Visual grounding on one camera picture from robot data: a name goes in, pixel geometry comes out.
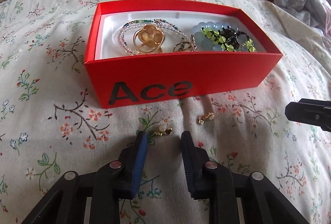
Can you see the grey crumpled cloth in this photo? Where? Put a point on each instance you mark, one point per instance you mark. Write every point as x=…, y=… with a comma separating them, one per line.
x=314, y=13

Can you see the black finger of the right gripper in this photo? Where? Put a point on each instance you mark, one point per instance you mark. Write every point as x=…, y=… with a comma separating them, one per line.
x=311, y=112

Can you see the gold pearl earring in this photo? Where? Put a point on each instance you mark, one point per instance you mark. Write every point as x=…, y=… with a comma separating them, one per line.
x=207, y=117
x=163, y=130

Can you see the floral white bed quilt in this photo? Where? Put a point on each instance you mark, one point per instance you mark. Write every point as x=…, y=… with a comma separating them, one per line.
x=51, y=121

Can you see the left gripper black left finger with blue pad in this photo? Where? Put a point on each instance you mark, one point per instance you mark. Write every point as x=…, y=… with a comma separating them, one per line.
x=119, y=179

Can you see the red Ace cardboard box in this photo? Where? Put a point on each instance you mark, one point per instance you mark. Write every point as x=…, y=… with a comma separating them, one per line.
x=120, y=79

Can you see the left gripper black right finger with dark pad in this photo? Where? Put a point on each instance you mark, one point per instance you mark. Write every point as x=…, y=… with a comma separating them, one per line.
x=207, y=179

